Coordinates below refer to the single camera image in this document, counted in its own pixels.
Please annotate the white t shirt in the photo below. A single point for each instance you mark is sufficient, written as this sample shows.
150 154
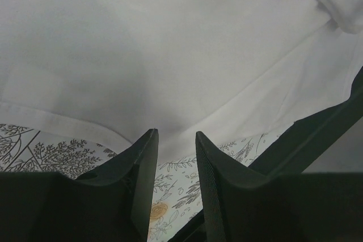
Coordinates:
106 71

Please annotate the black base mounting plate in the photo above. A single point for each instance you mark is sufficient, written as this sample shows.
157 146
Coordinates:
296 149

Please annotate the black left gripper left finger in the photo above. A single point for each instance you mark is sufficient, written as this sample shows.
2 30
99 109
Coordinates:
112 202

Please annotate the floral patterned table mat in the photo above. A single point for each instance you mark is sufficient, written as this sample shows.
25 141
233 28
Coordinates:
177 195

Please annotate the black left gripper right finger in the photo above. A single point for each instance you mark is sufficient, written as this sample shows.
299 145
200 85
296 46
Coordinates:
241 204

